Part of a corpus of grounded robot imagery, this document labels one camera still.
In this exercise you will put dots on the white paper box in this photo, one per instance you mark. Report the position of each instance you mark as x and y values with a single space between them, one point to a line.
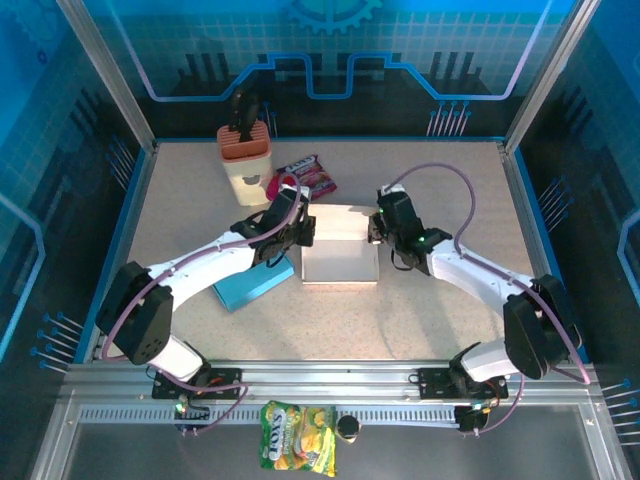
340 260

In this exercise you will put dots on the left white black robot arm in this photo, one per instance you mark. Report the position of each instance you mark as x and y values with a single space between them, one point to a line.
210 265

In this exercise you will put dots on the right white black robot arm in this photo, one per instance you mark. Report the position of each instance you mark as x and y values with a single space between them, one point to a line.
475 270

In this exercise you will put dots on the pink yoghurt cup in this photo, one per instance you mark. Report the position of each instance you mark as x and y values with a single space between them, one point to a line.
274 187

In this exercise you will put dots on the red candy bag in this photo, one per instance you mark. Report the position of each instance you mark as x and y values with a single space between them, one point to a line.
315 175

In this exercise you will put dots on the beige knife block brown top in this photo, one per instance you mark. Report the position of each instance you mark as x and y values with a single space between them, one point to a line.
247 175

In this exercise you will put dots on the aluminium mounting beam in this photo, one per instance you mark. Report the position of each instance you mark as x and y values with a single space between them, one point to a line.
325 375

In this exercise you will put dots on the black round knob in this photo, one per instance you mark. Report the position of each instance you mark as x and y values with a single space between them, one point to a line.
348 427

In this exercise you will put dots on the yellow candy bag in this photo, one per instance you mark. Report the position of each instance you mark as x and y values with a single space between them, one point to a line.
297 440

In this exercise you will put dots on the small circuit board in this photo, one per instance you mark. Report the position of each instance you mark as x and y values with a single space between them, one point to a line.
472 417
192 412

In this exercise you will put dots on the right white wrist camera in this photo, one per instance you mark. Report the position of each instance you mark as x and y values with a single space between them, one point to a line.
395 190

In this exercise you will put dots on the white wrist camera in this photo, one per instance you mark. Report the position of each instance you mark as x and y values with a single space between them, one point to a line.
395 190
287 188

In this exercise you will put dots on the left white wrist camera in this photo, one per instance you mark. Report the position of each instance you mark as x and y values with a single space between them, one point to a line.
287 188

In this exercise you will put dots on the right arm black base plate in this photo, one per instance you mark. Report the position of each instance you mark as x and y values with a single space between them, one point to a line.
435 382

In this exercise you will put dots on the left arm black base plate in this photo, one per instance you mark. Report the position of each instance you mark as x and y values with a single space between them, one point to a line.
227 382

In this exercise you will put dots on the aluminium frame post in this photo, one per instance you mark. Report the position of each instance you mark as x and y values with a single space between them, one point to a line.
115 90
545 85

